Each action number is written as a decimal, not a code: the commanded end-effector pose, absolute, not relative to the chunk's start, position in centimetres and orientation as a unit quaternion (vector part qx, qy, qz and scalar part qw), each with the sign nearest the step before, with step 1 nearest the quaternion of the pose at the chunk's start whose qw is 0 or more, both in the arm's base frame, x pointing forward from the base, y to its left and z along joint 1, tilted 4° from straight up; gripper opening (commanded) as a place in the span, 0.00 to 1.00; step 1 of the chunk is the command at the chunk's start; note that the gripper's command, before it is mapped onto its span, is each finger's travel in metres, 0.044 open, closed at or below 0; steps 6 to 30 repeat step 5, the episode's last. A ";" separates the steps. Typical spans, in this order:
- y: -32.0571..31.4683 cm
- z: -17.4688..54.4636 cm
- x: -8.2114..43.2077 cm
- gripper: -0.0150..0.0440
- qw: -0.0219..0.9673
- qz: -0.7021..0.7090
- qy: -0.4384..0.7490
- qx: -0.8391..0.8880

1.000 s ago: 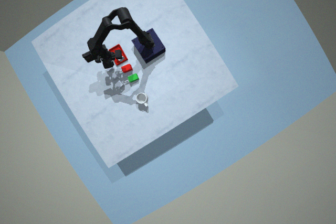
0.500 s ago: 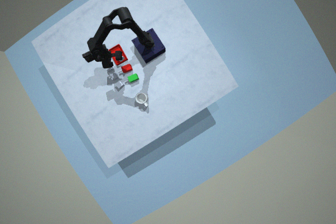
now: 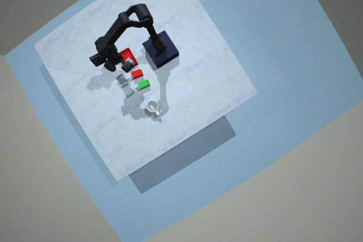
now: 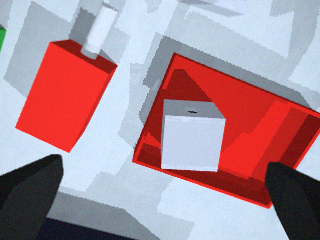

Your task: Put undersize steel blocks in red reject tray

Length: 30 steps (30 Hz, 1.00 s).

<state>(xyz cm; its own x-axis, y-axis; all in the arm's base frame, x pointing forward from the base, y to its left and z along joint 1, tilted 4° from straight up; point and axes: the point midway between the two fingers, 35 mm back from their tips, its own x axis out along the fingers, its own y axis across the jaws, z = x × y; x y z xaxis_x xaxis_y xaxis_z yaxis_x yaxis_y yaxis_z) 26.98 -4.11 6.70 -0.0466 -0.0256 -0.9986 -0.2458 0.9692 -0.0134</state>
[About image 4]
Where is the green gauge with white pin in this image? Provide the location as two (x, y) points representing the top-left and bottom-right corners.
(0, 26), (7, 52)

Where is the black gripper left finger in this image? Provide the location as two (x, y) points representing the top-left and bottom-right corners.
(0, 154), (64, 240)

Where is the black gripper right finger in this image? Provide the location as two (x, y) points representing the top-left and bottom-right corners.
(264, 162), (320, 240)

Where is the red block with white cylindrical pin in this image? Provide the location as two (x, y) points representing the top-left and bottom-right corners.
(15, 1), (119, 153)

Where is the red tray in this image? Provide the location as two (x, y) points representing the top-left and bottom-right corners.
(132, 52), (320, 209)

